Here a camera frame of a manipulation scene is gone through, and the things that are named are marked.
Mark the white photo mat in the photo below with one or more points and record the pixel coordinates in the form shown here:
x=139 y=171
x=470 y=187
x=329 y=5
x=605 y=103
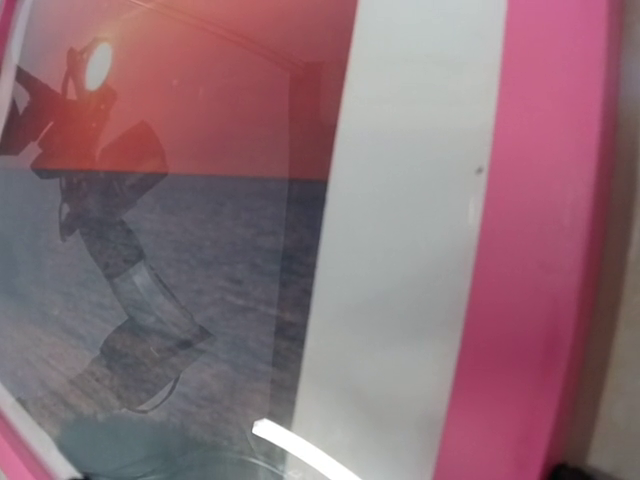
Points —
x=400 y=225

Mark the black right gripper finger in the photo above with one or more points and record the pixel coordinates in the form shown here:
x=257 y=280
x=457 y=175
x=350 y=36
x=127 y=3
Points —
x=569 y=472

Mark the red and dark photo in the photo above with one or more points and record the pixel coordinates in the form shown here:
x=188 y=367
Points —
x=164 y=169

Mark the wooden picture frame red edge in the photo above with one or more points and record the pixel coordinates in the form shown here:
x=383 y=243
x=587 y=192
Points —
x=460 y=243

